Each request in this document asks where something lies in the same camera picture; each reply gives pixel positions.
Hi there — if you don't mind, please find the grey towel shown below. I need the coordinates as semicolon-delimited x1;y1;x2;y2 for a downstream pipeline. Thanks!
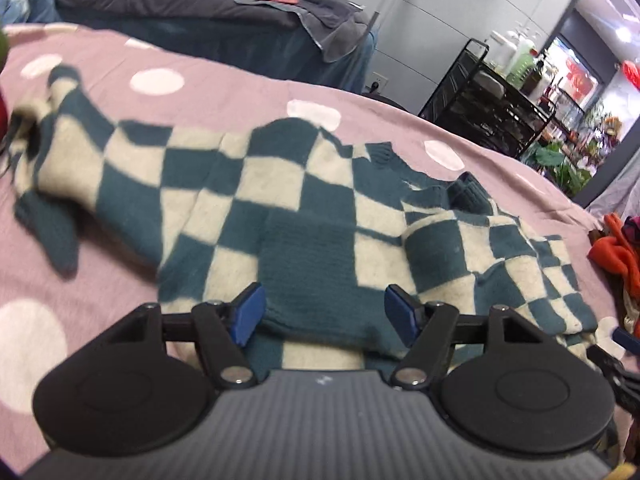
235;0;372;64

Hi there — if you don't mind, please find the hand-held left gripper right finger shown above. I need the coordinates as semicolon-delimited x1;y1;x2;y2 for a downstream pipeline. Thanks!
384;284;543;391

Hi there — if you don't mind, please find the dark bottle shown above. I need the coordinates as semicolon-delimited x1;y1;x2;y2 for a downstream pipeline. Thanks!
522;57;545;95

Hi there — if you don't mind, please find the pink polka dot blanket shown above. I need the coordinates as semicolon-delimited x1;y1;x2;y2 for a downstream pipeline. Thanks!
0;22;640;480

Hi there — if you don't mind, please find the orange cloth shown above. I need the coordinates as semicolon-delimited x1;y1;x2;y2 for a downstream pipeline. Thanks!
587;212;640;297

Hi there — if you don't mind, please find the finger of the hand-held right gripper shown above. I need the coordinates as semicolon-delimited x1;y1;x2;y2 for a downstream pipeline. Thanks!
587;327;640;411

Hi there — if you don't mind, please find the green bottle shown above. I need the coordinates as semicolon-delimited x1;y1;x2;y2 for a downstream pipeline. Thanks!
507;40;537;87

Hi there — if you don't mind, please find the teal cream checkered sweater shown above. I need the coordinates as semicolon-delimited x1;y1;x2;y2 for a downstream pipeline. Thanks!
10;62;601;376

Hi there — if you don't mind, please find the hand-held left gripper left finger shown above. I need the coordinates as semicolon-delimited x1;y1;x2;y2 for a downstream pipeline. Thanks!
107;282;267;391

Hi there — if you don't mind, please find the light grey cloth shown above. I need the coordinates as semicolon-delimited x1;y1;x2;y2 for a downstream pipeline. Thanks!
584;159;640;222

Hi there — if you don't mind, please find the white bottle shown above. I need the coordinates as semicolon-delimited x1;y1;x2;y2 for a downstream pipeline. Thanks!
487;30;512;67

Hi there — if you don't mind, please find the green potted plant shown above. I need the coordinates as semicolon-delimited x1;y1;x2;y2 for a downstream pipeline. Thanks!
522;141;592;197

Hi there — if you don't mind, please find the black wire rack cart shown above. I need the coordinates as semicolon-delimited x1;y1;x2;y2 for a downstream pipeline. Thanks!
417;37;558;162

